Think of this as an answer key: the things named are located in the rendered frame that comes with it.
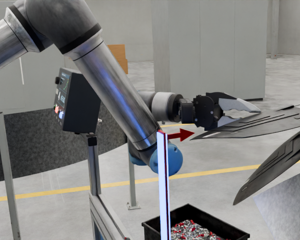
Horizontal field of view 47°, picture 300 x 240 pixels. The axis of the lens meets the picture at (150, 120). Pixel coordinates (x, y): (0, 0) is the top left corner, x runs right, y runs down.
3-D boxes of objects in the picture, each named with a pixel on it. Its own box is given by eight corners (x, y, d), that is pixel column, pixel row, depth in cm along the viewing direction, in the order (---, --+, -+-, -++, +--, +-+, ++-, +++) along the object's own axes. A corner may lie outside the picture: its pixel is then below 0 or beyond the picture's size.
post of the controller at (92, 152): (101, 194, 113) (96, 135, 109) (92, 195, 112) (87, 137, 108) (99, 190, 116) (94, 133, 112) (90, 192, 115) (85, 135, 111)
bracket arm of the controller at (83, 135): (97, 145, 109) (96, 136, 109) (88, 146, 108) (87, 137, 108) (82, 128, 131) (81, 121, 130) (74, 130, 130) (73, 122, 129)
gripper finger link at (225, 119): (265, 116, 79) (225, 111, 84) (258, 119, 74) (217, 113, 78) (263, 129, 79) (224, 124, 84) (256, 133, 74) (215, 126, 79)
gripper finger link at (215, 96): (238, 91, 77) (201, 91, 81) (236, 91, 76) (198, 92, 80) (238, 113, 78) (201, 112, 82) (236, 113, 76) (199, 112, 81)
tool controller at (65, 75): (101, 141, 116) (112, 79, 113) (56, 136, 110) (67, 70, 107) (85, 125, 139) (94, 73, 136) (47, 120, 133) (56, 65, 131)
